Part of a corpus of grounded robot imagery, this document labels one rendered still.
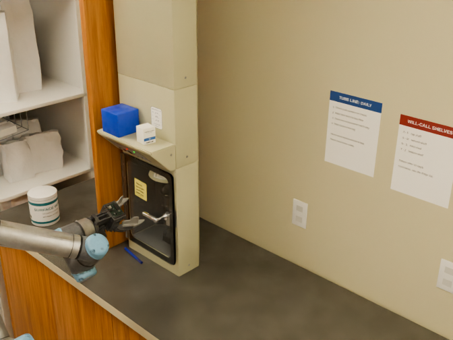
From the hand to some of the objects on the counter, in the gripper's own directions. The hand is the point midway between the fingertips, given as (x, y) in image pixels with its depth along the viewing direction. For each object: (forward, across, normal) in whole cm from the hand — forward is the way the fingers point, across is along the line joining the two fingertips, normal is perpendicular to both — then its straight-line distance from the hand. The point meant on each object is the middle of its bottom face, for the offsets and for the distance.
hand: (133, 210), depth 222 cm
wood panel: (+30, +9, +44) cm, 54 cm away
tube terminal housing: (+27, -10, +32) cm, 43 cm away
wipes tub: (+2, +43, +66) cm, 78 cm away
